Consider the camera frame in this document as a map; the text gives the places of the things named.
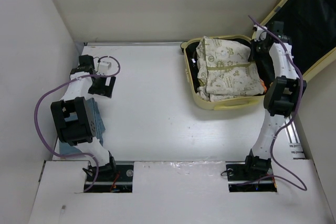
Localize aluminium rail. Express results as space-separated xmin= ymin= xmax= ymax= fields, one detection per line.
xmin=285 ymin=122 xmax=306 ymax=159

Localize orange white shorts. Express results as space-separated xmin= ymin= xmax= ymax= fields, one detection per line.
xmin=260 ymin=79 xmax=267 ymax=93

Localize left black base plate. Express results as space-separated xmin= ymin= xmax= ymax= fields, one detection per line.
xmin=83 ymin=162 xmax=134 ymax=193

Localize brown silver headphones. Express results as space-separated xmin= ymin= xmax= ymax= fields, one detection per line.
xmin=191 ymin=50 xmax=198 ymax=69

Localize blue folded jeans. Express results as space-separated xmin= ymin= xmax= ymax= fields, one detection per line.
xmin=59 ymin=98 xmax=106 ymax=155

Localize yellow suitcase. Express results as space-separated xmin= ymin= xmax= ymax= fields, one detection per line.
xmin=180 ymin=0 xmax=336 ymax=111

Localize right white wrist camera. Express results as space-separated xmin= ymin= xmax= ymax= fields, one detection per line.
xmin=253 ymin=25 xmax=267 ymax=42

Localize cream green printed jacket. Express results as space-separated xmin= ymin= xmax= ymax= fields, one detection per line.
xmin=196 ymin=36 xmax=264 ymax=102

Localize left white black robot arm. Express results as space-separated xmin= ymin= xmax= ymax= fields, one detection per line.
xmin=50 ymin=55 xmax=117 ymax=180

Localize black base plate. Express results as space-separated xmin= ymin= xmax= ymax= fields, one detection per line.
xmin=221 ymin=162 xmax=277 ymax=193
xmin=83 ymin=162 xmax=134 ymax=193

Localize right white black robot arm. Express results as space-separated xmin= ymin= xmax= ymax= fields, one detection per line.
xmin=243 ymin=22 xmax=307 ymax=179

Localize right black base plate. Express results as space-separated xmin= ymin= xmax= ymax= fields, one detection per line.
xmin=221 ymin=162 xmax=277 ymax=193

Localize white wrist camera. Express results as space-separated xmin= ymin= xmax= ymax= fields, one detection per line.
xmin=253 ymin=25 xmax=267 ymax=42
xmin=97 ymin=61 xmax=112 ymax=76

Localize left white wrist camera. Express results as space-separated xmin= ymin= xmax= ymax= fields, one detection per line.
xmin=97 ymin=61 xmax=112 ymax=76

